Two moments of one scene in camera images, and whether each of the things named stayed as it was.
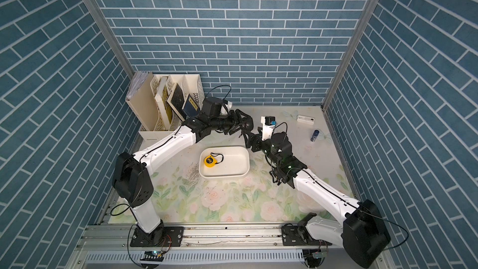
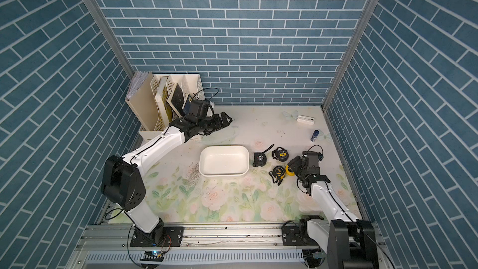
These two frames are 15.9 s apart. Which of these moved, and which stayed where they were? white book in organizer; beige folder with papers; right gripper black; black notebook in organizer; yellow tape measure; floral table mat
Moved: right gripper black; yellow tape measure
Stayed: beige folder with papers; floral table mat; white book in organizer; black notebook in organizer
